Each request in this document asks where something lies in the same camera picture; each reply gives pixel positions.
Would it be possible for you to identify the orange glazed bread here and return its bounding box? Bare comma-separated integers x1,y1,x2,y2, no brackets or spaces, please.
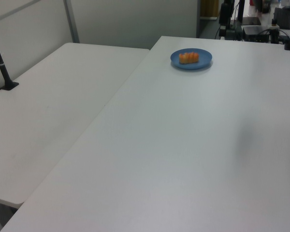
178,52,200,65

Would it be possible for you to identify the blue round plate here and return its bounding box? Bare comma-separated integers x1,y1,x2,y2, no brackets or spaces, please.
170,49,213,71

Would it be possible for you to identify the white side table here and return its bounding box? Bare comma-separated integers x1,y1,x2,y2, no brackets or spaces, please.
0,43,150,210

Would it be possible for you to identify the brown wooden cabinet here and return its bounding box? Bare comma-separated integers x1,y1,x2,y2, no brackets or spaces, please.
200,0,219,19

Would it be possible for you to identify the silver and black device box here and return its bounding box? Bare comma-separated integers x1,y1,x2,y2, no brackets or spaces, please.
243,25,271,43

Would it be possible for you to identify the thin black upright pole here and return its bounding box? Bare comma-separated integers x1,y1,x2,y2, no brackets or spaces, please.
236,0,245,25

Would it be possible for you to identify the black fabric bag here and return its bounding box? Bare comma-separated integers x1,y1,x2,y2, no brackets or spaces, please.
273,6,290,29

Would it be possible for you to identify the black camera on mount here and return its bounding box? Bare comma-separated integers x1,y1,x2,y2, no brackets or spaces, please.
218,0,235,39

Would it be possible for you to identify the black camera stand pole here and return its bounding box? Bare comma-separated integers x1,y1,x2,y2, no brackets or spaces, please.
0,25,19,91

